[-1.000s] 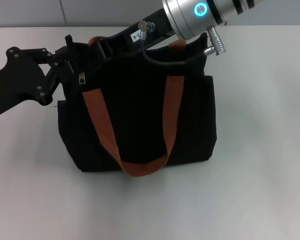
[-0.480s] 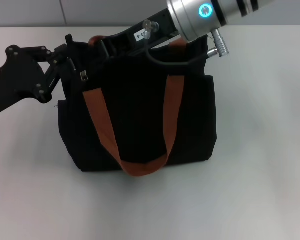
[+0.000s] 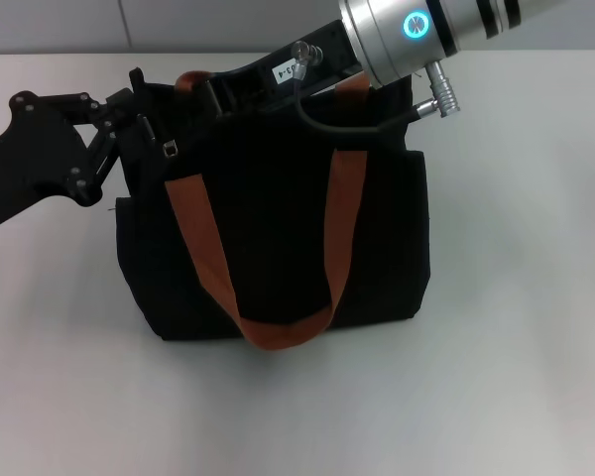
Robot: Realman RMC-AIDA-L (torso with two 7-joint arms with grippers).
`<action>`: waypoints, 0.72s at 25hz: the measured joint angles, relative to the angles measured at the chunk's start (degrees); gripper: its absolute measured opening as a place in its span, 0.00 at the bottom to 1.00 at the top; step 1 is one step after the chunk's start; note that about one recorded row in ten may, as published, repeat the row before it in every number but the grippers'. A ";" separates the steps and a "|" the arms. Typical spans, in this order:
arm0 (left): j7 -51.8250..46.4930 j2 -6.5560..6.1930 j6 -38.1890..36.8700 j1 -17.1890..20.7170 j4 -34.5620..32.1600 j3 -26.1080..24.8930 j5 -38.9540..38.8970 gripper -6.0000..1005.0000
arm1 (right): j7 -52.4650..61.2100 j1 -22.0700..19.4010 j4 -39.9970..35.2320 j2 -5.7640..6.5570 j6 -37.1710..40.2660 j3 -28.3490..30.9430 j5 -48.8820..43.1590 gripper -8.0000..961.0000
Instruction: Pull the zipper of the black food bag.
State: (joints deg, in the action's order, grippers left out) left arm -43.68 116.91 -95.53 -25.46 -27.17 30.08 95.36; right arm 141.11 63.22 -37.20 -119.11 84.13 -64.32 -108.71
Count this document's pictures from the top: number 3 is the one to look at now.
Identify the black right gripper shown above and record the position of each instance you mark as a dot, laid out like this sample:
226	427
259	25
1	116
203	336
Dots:
317	64

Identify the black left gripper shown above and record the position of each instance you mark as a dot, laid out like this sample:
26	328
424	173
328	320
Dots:
30	154

